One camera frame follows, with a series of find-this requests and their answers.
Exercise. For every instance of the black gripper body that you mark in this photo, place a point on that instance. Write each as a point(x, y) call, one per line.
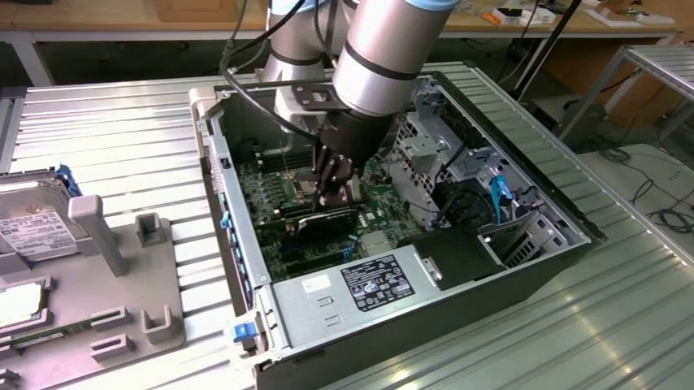
point(355, 134)

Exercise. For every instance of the green graphics card black fan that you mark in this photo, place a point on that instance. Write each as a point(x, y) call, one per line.
point(325, 227)

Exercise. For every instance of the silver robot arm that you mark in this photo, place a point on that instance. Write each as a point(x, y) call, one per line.
point(390, 53)

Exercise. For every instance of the metal socket cover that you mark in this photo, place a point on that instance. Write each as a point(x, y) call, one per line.
point(355, 189)

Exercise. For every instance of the black RAM slot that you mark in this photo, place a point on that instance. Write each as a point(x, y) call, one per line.
point(298, 156)
point(298, 148)
point(298, 152)
point(298, 161)

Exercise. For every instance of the CPU socket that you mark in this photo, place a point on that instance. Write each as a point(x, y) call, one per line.
point(302, 187)

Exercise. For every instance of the thin metal locking lever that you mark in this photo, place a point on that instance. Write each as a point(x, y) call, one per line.
point(285, 158)

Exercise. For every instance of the green RAM stick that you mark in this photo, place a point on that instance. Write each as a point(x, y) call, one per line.
point(54, 331)
point(293, 212)

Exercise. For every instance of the green motherboard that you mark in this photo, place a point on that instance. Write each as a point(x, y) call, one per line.
point(390, 211)

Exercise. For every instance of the silver metal disk bay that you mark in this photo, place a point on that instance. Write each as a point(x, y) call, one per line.
point(423, 162)

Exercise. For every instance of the silver chipset heat sink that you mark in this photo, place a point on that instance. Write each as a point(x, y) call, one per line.
point(377, 243)

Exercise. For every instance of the long black expansion slot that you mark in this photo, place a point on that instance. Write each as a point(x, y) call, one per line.
point(317, 268)

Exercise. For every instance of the black plastic air shroud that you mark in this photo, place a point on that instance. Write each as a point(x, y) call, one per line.
point(461, 256)

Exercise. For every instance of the silver power supply unit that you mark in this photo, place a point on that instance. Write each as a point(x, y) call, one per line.
point(325, 308)

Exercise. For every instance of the wooden workbench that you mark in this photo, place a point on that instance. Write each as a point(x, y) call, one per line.
point(487, 36)

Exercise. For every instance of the orange white small box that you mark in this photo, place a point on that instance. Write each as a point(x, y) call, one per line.
point(493, 18)

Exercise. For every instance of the blue case latch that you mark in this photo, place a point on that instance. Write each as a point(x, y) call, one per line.
point(245, 331)

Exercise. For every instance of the black box on floor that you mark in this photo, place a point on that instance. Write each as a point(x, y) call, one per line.
point(574, 122)

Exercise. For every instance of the black open PC case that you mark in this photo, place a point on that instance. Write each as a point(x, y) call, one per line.
point(487, 308)

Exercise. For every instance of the black pole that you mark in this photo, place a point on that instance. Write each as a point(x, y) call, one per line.
point(550, 44)

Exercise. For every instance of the black white box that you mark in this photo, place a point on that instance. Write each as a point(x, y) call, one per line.
point(523, 15)

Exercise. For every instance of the blue plastic disk carrier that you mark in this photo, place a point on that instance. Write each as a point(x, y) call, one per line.
point(67, 180)

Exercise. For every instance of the grey parts rack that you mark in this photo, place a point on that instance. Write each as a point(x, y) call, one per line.
point(108, 292)

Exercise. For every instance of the silver hard disk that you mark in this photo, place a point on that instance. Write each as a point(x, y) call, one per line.
point(32, 227)

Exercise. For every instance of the silver CPU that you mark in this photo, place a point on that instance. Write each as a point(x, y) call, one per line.
point(19, 304)

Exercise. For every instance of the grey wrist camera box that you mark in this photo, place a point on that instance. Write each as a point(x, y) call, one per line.
point(306, 120)

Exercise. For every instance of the grey vented metal bracket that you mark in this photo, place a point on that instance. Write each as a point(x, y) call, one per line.
point(531, 243)

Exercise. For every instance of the metal slat table frame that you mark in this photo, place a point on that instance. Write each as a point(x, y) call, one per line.
point(666, 61)

